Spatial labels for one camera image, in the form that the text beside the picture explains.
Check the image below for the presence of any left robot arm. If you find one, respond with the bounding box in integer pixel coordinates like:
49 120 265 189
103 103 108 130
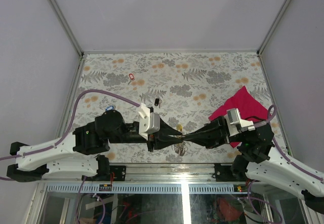
7 110 182 182

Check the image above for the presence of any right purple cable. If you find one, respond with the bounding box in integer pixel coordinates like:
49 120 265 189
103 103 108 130
253 104 324 183

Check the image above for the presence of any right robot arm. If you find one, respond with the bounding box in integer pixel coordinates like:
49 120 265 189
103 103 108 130
183 114 323 213

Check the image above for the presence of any yellow tagged key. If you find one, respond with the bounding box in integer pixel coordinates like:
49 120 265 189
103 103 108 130
176 124 183 133

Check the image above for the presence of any floral tablecloth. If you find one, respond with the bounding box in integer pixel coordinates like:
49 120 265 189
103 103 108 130
72 53 288 164

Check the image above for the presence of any blue tagged key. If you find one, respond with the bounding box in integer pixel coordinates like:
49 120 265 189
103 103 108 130
105 105 114 111

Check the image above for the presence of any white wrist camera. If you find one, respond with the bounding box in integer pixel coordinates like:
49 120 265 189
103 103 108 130
137 103 160 140
224 108 255 136

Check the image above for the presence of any large keyring with yellow grip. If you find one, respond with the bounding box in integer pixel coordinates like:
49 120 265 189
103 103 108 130
174 141 188 157

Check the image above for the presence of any purple cable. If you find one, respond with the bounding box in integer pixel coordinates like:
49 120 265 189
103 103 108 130
253 104 324 183
0 89 140 181

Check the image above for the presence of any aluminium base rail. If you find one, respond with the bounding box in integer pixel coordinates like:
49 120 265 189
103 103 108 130
39 162 261 183

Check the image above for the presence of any red tagged key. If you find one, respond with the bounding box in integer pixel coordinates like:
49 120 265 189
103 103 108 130
128 73 135 84

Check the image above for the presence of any black tagged key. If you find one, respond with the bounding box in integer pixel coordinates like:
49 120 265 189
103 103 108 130
154 98 162 107

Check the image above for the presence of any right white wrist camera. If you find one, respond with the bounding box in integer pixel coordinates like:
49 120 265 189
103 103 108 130
224 108 255 136

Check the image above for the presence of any pink cloth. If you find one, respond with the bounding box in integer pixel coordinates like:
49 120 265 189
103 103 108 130
209 86 268 148

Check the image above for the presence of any white slotted cable duct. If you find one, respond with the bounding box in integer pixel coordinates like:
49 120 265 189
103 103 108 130
46 183 235 194

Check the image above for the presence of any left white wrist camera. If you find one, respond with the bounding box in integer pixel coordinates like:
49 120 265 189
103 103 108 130
137 103 160 140

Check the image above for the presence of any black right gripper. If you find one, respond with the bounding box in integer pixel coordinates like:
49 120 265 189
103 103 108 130
180 115 245 148

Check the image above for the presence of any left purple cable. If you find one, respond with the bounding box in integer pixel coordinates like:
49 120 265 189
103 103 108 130
0 89 140 181

